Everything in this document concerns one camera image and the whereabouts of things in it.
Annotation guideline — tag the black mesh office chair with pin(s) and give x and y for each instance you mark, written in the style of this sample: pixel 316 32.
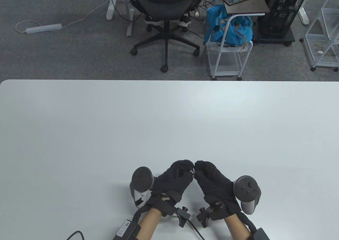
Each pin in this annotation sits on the black mesh office chair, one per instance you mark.
pixel 165 1

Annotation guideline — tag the person's right forearm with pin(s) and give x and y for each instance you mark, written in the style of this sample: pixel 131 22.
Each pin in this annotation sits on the person's right forearm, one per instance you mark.
pixel 237 228

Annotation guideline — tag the white rolling shelf cart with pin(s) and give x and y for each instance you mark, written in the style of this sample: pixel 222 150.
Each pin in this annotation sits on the white rolling shelf cart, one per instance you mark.
pixel 321 49

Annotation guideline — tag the dark side table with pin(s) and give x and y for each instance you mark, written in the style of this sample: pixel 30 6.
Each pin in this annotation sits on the dark side table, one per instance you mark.
pixel 251 4

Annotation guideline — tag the white desk foot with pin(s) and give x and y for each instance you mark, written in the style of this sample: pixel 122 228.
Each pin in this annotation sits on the white desk foot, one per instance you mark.
pixel 304 16

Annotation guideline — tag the black wheeled platform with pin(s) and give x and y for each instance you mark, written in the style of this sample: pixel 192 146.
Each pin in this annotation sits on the black wheeled platform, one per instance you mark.
pixel 275 39

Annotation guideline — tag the white power strip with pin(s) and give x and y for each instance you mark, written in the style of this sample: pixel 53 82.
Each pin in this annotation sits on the white power strip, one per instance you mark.
pixel 43 28

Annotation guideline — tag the blue bag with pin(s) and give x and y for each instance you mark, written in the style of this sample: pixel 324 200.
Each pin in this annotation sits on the blue bag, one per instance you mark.
pixel 235 30

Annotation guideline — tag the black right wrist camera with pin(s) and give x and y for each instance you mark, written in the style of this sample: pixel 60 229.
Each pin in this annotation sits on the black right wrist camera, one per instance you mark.
pixel 204 217

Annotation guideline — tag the person's left forearm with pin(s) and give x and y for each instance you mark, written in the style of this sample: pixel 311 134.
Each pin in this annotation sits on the person's left forearm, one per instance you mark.
pixel 149 224

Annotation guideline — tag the grey right hand controller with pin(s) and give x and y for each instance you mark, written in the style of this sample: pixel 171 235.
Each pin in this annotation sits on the grey right hand controller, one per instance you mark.
pixel 247 191

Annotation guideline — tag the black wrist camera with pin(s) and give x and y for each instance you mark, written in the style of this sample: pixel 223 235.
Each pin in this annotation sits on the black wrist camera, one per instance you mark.
pixel 204 217
pixel 183 214

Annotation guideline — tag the grey left hand controller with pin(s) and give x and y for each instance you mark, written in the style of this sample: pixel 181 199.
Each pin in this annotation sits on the grey left hand controller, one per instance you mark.
pixel 141 181

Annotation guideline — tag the black left forearm box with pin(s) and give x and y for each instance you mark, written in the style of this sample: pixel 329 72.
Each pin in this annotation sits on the black left forearm box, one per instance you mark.
pixel 125 229

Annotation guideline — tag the person's left hand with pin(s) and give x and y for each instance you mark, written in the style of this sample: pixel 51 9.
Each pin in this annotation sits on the person's left hand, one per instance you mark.
pixel 170 181

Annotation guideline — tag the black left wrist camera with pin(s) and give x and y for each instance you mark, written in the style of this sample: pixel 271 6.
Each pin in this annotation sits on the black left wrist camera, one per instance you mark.
pixel 183 214

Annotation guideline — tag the white desk leg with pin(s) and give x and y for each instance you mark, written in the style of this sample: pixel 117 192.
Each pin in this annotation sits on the white desk leg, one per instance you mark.
pixel 110 9

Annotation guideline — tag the person's right hand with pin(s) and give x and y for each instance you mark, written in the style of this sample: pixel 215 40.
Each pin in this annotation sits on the person's right hand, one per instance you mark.
pixel 215 187

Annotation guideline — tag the black computer case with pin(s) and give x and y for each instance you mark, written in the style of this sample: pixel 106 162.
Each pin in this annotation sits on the black computer case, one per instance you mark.
pixel 283 9

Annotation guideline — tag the grey hand controller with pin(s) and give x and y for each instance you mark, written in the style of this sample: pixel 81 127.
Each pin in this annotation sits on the grey hand controller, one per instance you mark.
pixel 247 191
pixel 141 181

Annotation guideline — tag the black right forearm box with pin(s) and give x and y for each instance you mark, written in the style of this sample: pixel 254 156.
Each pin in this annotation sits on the black right forearm box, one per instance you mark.
pixel 261 234

